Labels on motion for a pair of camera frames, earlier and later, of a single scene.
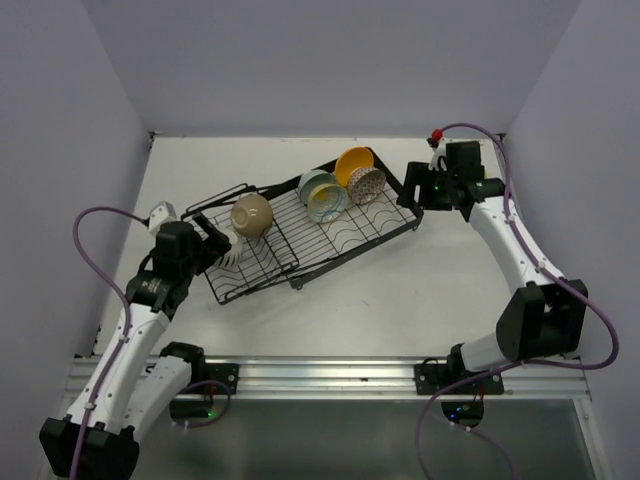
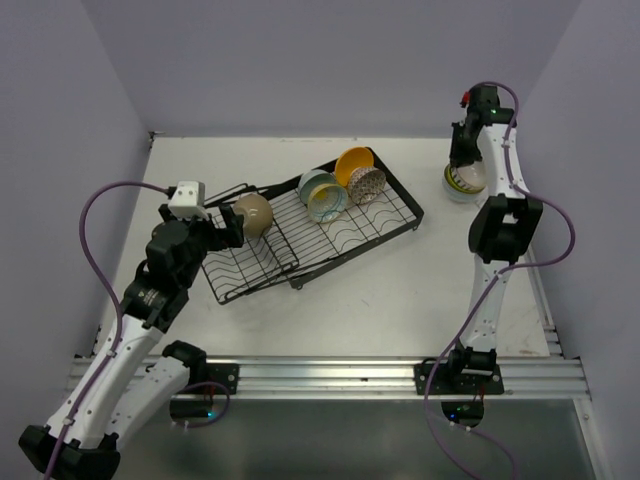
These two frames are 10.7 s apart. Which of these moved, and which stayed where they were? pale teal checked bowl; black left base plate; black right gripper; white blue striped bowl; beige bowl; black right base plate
Moved: black right gripper; white blue striped bowl
Stayed: beige bowl; pale teal checked bowl; black left base plate; black right base plate
